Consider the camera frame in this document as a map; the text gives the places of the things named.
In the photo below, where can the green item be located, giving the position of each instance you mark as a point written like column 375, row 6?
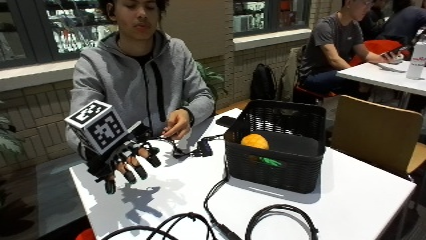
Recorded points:
column 270, row 162

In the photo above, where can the red chair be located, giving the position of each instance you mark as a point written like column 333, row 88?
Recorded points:
column 377, row 48

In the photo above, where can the wooden chair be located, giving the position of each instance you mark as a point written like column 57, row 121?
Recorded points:
column 377, row 133

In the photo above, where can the beige jacket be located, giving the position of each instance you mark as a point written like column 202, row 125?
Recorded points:
column 288, row 73

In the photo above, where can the red round object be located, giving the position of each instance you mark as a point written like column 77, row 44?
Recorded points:
column 85, row 235

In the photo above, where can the person in grey hoodie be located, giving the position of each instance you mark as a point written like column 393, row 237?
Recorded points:
column 128, row 76

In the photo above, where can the white table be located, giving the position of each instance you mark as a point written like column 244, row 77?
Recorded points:
column 381, row 78

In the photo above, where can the green leafy plant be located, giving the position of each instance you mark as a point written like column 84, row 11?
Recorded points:
column 210, row 80

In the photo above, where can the black backpack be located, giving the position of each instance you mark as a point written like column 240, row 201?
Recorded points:
column 262, row 83

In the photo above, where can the white cube with black markers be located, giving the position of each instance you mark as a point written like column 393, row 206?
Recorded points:
column 100, row 126

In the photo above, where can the black phone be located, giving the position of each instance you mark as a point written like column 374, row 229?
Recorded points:
column 394, row 51

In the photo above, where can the orange fruit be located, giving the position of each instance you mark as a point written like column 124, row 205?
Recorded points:
column 254, row 141

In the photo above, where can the white bottle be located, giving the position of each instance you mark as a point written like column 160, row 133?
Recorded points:
column 415, row 61

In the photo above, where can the black flat device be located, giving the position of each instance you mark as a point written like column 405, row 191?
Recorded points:
column 225, row 121

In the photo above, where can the black plastic basket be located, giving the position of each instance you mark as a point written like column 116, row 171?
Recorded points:
column 274, row 166

